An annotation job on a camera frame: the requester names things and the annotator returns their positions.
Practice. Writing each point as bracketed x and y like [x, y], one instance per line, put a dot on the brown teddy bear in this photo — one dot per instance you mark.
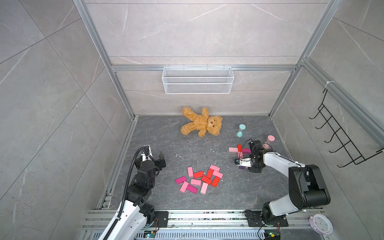
[203, 123]

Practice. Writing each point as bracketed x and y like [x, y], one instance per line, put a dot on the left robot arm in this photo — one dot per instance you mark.
[134, 213]

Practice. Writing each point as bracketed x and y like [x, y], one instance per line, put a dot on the pink sand timer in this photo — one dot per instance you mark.
[268, 141]

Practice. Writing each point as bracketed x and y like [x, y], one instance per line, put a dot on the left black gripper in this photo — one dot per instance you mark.
[162, 162]

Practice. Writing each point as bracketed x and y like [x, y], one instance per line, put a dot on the black wire hook rack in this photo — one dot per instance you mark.
[340, 134]

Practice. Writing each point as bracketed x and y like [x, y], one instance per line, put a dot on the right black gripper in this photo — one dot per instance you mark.
[258, 169]

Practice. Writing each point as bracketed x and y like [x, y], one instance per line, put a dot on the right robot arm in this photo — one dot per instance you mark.
[307, 187]

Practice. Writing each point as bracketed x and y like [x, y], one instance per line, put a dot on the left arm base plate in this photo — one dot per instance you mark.
[158, 219]

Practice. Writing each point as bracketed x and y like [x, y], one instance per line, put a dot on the lilac round clock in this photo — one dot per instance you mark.
[321, 224]

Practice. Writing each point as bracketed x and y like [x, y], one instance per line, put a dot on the white wire mesh basket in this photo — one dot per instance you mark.
[197, 80]

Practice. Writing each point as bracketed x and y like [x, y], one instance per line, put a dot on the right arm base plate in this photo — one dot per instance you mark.
[259, 219]

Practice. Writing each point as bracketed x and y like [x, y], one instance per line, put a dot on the teal sand timer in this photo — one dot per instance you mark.
[242, 127]

